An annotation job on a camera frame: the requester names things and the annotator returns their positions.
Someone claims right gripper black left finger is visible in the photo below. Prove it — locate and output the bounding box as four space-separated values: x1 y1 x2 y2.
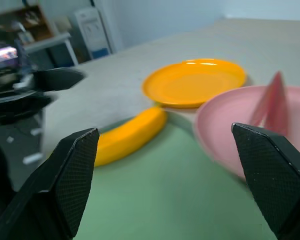
0 127 100 240

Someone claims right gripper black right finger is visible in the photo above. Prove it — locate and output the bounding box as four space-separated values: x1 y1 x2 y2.
230 122 300 240

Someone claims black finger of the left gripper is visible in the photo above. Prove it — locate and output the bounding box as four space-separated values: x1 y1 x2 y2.
0 95 53 124
33 67 87 92

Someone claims pink plastic plate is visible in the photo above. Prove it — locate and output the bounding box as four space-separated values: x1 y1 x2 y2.
193 85 300 181

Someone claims pink pointed toy item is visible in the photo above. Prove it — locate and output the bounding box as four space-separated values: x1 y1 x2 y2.
248 71 291 137

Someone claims yellow plastic plate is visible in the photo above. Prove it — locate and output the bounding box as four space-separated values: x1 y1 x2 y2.
141 58 248 109

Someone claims white side table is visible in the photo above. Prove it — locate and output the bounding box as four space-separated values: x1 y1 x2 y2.
22 32 80 67

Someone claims white water dispenser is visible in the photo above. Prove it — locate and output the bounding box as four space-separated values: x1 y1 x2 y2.
73 7 113 61

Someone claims wooden shelf unit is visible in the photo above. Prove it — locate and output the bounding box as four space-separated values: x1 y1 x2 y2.
0 4 55 47

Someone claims yellow toy banana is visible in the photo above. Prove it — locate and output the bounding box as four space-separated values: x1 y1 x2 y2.
93 106 168 168

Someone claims dark cabinet with white handles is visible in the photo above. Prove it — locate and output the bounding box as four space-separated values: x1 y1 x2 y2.
0 109 45 192

